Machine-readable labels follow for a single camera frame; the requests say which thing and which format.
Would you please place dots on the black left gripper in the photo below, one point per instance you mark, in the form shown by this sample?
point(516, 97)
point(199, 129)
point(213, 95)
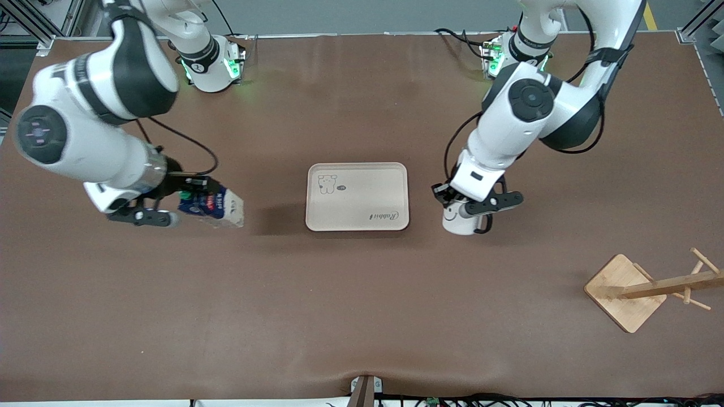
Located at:
point(440, 193)

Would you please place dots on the wooden mug rack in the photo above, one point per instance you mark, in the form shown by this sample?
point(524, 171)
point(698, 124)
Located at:
point(622, 305)

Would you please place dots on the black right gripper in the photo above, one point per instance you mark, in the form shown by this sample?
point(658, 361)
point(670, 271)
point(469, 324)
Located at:
point(173, 183)

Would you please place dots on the cream tray with rabbit print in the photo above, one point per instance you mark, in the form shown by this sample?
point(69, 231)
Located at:
point(362, 195)

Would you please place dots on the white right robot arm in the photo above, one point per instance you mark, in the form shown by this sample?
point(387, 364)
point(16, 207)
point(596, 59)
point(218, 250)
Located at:
point(113, 73)

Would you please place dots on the aluminium frame profile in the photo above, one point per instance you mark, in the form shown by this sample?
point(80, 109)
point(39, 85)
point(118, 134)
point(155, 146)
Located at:
point(687, 34)
point(42, 39)

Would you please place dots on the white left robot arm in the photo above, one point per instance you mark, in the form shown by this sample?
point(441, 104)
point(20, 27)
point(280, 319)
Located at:
point(509, 130)

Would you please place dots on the metal table clamp bracket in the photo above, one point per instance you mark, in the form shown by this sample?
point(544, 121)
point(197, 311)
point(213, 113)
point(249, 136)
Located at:
point(366, 393)

